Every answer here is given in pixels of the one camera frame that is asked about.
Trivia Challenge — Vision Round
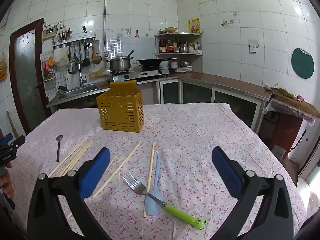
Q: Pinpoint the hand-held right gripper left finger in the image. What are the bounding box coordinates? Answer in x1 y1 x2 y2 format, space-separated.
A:
27 147 112 240

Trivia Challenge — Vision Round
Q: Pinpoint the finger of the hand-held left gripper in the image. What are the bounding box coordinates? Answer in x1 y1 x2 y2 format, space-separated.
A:
10 135 26 153
0 133 13 146

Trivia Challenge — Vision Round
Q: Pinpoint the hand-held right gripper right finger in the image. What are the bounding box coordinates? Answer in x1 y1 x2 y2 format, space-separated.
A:
211 146 294 240

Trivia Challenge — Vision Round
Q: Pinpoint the wooden chopstick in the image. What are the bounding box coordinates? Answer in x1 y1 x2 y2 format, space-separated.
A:
67 156 117 218
59 141 92 177
64 141 93 174
92 141 142 198
48 140 86 178
143 142 155 217

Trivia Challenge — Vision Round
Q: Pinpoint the black spoon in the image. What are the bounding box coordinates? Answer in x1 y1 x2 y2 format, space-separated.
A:
56 135 64 162

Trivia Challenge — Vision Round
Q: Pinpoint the green handled metal fork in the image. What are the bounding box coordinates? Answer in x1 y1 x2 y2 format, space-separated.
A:
122 172 208 230

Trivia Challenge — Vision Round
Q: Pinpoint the yellow perforated utensil holder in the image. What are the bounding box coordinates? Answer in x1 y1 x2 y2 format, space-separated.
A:
96 80 145 133

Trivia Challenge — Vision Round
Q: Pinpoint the person's left hand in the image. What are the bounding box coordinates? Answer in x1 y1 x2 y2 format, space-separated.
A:
0 162 15 198

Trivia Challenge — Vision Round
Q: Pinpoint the floral tablecloth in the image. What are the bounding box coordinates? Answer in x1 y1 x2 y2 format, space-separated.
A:
5 102 308 240

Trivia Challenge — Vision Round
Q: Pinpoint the brown framed glass door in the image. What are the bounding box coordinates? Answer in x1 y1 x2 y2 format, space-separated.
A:
9 18 52 135

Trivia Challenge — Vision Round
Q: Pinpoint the orange hanging bag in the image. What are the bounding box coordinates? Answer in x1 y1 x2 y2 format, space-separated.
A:
0 52 9 82

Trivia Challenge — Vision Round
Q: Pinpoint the plastic covered side table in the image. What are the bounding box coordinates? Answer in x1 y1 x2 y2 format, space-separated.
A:
265 97 315 160

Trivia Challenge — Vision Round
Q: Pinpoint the steel sink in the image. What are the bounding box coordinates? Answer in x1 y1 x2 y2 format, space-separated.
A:
57 84 100 98

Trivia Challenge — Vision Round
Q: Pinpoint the metal faucet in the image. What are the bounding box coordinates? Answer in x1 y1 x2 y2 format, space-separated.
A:
69 62 88 88

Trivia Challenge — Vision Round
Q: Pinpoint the beige plastic bag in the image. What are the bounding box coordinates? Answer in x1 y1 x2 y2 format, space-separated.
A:
53 48 70 67

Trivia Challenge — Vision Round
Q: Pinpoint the wooden chopping block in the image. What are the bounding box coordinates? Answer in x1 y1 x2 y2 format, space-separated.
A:
271 87 320 118

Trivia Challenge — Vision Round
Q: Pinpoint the black slotted turner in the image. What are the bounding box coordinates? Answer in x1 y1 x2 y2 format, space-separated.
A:
82 42 90 67

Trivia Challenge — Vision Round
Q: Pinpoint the steel gas stove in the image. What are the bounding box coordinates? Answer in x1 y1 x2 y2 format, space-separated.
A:
110 65 170 82

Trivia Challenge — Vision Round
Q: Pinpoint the steel cooking pot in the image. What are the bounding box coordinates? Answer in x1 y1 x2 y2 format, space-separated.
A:
106 56 133 72

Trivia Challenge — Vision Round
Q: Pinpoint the stack of white dishes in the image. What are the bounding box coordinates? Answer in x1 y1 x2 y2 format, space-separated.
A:
170 60 193 72

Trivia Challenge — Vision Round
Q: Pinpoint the metal cutlery cup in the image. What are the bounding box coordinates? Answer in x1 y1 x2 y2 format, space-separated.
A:
58 29 73 43

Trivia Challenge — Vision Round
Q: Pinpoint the black wok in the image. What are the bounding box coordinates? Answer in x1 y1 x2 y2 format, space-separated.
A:
136 58 175 67

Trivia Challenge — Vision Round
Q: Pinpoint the green round cutting board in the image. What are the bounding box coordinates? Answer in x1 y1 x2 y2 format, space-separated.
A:
291 47 315 79

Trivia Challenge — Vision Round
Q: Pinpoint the row of condiment bottles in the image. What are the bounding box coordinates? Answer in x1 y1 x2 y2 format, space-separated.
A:
159 38 180 53

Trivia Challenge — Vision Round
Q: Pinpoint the white corner shelf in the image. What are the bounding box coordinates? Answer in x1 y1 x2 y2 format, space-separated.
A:
154 32 203 55

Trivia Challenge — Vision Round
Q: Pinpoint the wire wall basket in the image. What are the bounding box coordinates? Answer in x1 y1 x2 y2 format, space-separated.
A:
41 52 55 80

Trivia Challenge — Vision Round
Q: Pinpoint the metal wire strainer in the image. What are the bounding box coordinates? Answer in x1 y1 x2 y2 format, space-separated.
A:
67 46 80 74

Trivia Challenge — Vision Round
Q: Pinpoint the yellow gas hose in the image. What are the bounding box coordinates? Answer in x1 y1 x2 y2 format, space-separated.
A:
89 64 110 78

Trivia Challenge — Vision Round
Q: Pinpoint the beige wall controller box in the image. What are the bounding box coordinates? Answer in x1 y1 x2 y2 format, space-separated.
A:
42 27 57 40

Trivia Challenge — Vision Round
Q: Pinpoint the metal wall rack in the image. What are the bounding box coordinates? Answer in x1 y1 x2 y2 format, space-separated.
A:
52 31 97 49

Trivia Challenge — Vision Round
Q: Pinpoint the yellow wall poster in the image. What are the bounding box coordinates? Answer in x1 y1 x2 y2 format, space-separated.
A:
188 18 200 33

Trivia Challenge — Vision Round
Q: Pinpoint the teapot wall sticker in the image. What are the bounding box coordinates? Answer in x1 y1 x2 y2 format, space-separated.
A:
220 12 237 27

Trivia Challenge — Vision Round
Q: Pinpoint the grey wall pipe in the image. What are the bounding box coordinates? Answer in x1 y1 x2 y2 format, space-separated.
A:
103 0 109 37

